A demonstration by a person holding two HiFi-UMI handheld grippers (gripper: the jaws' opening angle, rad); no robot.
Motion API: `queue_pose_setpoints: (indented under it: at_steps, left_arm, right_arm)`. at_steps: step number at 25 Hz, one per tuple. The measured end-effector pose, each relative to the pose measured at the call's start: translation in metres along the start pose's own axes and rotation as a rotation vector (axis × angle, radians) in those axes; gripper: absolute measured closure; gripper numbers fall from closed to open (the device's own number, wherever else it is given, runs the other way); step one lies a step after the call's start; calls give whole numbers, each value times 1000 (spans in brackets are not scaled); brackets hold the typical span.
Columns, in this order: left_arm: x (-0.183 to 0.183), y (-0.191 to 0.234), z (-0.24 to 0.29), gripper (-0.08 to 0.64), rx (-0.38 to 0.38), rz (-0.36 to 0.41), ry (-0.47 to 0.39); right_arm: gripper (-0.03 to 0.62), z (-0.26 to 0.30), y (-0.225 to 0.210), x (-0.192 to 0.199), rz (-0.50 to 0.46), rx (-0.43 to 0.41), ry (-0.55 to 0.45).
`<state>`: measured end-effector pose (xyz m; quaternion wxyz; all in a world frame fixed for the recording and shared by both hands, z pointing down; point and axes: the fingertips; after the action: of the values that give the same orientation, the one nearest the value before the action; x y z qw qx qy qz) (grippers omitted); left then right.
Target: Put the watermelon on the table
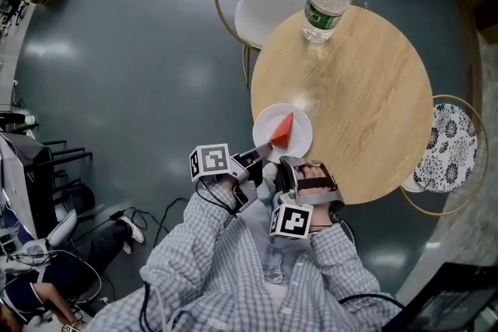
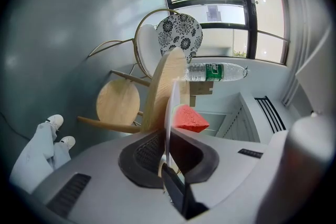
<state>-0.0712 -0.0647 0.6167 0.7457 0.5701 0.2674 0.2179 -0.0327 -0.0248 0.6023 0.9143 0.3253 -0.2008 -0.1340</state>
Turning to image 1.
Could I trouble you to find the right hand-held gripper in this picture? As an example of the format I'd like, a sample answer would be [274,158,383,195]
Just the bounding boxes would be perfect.
[269,155,345,242]

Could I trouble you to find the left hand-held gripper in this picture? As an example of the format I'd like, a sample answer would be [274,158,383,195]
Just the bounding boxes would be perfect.
[189,142,273,214]

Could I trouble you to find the white round plate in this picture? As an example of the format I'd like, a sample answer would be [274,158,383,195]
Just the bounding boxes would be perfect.
[252,103,314,164]

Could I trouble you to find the red watermelon slice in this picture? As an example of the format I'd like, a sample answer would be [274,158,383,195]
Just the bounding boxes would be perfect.
[270,111,296,150]

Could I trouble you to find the person's right forearm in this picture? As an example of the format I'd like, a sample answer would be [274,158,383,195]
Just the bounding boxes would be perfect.
[307,205,383,301]

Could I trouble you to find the person's left forearm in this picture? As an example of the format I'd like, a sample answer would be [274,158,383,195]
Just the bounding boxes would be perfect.
[147,176,243,285]

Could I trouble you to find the round wooden table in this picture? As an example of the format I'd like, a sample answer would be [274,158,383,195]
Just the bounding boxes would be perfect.
[251,5,434,206]

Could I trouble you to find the person's right hand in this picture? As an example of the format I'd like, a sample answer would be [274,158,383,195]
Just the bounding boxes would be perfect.
[300,163,332,184]

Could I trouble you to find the person's pale trousers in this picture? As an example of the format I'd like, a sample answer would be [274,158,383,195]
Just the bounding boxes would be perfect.
[248,179,299,285]

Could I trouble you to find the person's checked shirt torso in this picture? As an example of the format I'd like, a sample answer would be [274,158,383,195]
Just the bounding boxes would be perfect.
[87,213,405,332]

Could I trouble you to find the black monitor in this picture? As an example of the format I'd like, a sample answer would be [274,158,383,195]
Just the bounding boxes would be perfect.
[396,262,498,332]

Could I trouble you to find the grey chair armrest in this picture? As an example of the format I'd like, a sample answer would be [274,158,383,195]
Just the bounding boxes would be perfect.
[45,211,79,248]

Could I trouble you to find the black metal chair frames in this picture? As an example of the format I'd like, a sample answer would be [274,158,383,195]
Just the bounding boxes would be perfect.
[0,131,94,242]

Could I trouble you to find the brown cardboard box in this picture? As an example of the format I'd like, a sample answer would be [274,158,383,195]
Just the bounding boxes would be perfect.
[472,0,498,37]

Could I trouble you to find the black office chair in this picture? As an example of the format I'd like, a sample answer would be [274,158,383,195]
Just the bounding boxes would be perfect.
[0,0,30,29]

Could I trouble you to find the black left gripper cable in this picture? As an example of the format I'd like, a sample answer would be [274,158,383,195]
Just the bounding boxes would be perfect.
[195,180,239,218]

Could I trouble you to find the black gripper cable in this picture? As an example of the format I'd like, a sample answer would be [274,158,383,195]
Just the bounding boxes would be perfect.
[337,292,405,311]
[195,180,239,218]

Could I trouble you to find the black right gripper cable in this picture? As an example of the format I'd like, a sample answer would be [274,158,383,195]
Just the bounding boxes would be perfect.
[337,292,405,311]

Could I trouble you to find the black floor cable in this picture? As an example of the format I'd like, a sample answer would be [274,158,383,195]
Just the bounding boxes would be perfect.
[110,197,190,246]

